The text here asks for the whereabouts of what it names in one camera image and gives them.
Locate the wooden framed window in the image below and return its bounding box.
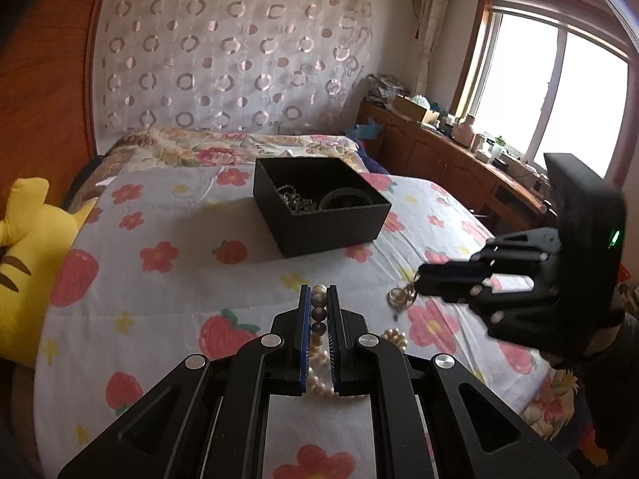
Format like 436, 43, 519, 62
469, 0, 635, 185

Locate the black jewelry box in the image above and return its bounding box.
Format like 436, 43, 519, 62
253, 156, 393, 259

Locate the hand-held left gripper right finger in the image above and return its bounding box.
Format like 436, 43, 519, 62
327, 284, 582, 479

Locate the circle patterned sheer curtain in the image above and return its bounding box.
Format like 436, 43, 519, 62
92, 0, 374, 135

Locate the gold chain bracelet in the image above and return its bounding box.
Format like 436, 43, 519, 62
387, 279, 420, 321

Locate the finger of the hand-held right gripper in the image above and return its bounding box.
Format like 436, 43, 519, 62
415, 277, 565, 355
417, 227, 562, 285

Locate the silver chain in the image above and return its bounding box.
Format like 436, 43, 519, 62
277, 184, 320, 215

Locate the yellow plush toy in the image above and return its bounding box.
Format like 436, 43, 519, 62
0, 177, 98, 365

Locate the strawberry print bedsheet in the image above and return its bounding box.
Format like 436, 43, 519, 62
32, 160, 585, 479

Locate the wooden cabinet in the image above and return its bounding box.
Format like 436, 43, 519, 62
357, 100, 560, 230

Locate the pile of papers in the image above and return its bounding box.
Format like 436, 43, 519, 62
367, 74, 407, 103

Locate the wooden slatted wardrobe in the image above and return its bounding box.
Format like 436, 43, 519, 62
0, 0, 118, 210

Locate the checked window curtain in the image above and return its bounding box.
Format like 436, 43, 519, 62
413, 0, 452, 93

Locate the pink kettle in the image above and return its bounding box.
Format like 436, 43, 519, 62
452, 115, 475, 144

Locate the floral quilt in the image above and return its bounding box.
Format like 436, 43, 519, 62
67, 127, 380, 200

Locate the dark blue blanket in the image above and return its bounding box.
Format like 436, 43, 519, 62
359, 144, 386, 174

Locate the pearl necklace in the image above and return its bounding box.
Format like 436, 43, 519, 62
300, 284, 410, 400

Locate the cardboard box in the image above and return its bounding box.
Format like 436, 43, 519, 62
393, 95, 440, 125

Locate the wide silver bangle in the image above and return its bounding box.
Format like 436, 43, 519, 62
318, 186, 373, 211

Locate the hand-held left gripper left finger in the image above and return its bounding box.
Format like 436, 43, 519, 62
57, 284, 313, 479

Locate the blue cloth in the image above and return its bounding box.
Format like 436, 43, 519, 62
347, 119, 383, 141

